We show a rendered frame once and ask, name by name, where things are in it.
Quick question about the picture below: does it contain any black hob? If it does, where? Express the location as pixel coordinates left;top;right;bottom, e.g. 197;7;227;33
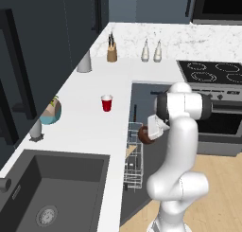
176;59;242;85

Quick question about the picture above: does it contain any long black cupboard handle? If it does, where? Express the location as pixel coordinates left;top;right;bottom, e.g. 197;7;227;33
0;9;38;121

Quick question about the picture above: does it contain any dark cylindrical sink knob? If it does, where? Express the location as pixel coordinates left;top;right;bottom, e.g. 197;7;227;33
0;177;12;194

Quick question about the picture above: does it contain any grey tap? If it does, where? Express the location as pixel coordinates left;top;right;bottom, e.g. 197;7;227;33
28;118;45;142

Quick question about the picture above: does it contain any dark grey dishwasher door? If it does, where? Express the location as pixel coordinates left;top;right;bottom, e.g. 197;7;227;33
119;128;168;226

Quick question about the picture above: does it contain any brown bowl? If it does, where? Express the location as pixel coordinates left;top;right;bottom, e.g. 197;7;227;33
137;124;156;146

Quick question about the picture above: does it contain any black microwave oven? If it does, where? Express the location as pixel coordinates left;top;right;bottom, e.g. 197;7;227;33
190;0;242;26

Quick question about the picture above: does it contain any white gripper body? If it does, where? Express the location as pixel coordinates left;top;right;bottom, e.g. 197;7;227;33
147;114;165;142

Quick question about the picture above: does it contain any steel oven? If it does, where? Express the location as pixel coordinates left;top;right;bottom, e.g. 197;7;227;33
188;83;242;158

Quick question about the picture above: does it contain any dark tall cupboard run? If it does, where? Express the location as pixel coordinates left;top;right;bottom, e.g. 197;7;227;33
0;0;110;170

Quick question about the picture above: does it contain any short black cupboard handle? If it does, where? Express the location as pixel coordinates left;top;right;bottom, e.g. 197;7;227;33
89;0;104;34

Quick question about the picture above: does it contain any wooden knife block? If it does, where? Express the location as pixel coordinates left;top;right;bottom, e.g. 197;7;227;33
106;31;118;63

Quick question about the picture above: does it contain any red cup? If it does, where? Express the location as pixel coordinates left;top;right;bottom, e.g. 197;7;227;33
100;94;113;113

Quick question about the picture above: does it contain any blue-grey wall cupboard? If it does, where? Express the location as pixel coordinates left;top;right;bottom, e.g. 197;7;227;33
108;0;194;25

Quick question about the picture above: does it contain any blue round patterned plate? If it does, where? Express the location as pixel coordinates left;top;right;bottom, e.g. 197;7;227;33
40;96;62;126

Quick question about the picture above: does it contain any white wire dishwasher rack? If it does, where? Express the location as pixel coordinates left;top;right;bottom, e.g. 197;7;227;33
123;121;145;193

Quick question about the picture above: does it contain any dark grey sink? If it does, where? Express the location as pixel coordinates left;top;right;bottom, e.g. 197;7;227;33
0;149;112;232

